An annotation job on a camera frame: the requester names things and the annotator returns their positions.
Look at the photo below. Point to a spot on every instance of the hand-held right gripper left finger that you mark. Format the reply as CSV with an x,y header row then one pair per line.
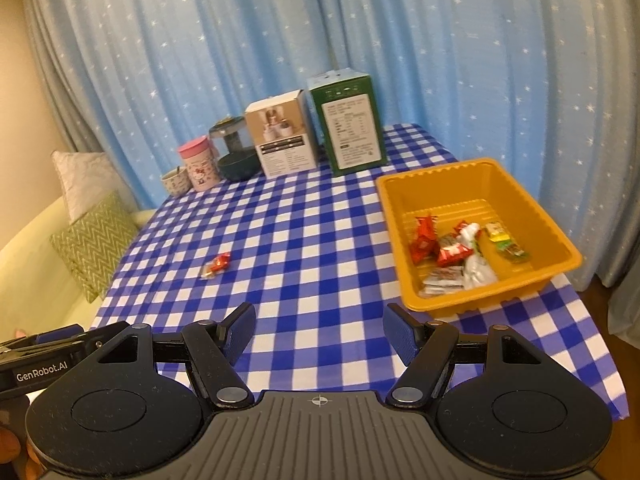
x,y
240,331

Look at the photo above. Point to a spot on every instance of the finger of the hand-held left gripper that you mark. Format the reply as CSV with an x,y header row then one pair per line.
x,y
57,334

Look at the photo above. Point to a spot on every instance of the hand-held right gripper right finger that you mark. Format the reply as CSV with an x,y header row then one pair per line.
x,y
400,331

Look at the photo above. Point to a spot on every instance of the small red candy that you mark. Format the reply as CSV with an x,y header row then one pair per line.
x,y
220,262

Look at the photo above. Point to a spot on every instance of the red snack packet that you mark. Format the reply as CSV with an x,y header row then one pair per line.
x,y
424,242

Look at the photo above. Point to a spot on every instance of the dark red candy packet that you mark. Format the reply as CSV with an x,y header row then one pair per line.
x,y
452,254

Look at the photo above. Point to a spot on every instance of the silver green snack packet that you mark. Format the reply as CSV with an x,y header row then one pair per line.
x,y
477,267

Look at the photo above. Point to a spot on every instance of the yellow green candy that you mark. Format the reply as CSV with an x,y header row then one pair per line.
x,y
497,231

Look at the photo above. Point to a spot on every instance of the orange plastic tray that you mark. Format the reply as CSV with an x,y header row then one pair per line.
x,y
450,190

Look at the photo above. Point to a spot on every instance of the pale yellow sofa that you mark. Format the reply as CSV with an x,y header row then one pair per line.
x,y
35,280

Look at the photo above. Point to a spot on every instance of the green zigzag cushion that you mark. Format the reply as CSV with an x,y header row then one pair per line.
x,y
92,247

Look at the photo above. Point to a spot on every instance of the blue white checkered tablecloth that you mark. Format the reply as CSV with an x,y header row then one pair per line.
x,y
310,240

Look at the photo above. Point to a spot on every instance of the grey pillow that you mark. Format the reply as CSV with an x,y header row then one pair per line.
x,y
85,180

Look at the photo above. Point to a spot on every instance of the white patterned mug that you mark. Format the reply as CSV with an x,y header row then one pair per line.
x,y
175,184

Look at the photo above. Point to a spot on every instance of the pink cartoon cup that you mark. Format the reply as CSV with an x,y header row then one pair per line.
x,y
200,167

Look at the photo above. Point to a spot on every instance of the dark green glass jar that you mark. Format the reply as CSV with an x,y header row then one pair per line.
x,y
237,162

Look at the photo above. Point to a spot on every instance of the white cardboard box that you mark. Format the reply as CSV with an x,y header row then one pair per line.
x,y
285,145

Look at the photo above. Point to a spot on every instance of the green cardboard box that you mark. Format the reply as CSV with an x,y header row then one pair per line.
x,y
350,130

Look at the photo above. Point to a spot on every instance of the blue star-print curtain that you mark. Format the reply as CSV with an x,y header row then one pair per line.
x,y
450,60

